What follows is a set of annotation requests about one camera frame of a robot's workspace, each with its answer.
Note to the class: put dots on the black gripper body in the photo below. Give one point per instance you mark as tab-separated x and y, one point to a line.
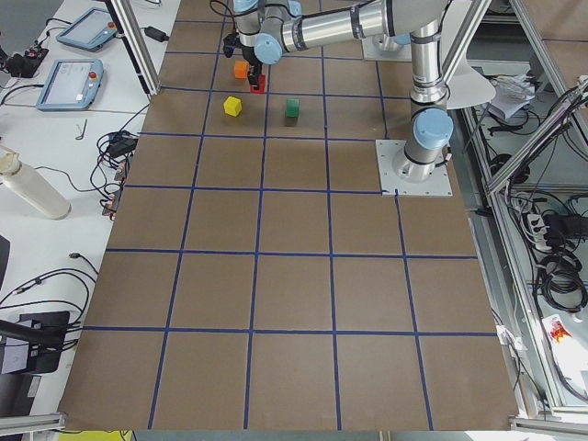
252	56

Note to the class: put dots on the red wooden block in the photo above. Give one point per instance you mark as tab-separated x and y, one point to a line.
260	85

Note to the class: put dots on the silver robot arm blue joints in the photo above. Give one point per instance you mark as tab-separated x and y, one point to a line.
275	28

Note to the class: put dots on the orange wooden block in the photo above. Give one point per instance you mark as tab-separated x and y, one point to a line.
241	69

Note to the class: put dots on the yellow wooden block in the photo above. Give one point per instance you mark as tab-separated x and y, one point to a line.
233	106

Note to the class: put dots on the green wooden block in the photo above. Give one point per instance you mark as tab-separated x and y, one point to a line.
292	108

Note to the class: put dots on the black power adapter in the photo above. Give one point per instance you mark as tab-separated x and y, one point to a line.
156	34

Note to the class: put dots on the teach pendant with red button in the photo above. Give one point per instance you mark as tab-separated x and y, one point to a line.
71	85

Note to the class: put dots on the metal hex key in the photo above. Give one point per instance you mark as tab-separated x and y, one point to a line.
81	130

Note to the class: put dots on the white plastic chair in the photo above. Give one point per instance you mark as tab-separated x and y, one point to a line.
468	88

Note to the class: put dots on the white drink bottle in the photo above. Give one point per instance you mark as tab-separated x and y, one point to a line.
26	182

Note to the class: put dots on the white power strip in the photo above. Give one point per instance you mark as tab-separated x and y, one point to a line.
536	230

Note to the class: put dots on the aluminium frame post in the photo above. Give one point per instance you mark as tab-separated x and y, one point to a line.
128	27

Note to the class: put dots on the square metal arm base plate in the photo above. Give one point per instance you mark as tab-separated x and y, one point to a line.
399	177

